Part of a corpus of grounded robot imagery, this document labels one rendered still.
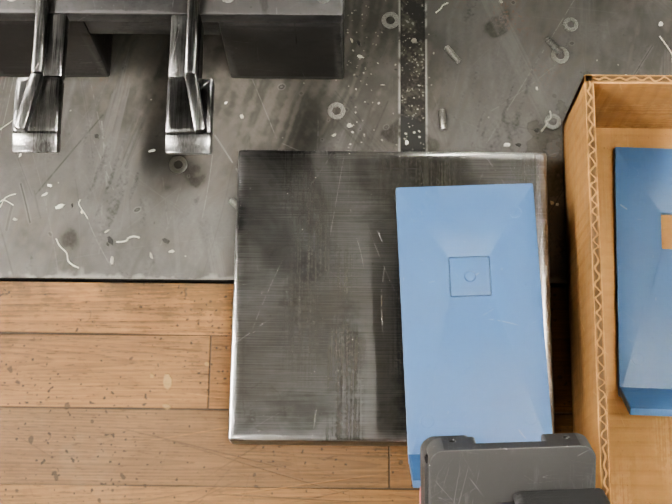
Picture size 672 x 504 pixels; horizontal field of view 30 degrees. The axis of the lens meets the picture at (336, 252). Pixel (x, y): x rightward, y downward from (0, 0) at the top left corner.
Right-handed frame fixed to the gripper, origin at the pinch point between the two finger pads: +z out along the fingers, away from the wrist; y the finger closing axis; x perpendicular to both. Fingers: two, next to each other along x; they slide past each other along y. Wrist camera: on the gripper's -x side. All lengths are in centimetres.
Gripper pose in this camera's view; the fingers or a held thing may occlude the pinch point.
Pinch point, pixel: (481, 471)
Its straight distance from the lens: 59.9
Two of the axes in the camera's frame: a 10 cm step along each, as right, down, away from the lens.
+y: -0.3, -9.7, -2.5
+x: -10.0, 0.3, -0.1
